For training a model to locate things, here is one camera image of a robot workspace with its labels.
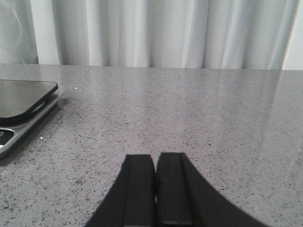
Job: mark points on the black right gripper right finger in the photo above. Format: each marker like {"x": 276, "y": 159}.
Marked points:
{"x": 186, "y": 199}

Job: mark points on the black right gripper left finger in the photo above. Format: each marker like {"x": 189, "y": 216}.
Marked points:
{"x": 131, "y": 200}

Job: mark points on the black silver kitchen scale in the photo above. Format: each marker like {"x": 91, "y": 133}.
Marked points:
{"x": 22, "y": 104}

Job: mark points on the white pleated curtain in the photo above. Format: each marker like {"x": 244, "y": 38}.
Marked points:
{"x": 217, "y": 34}

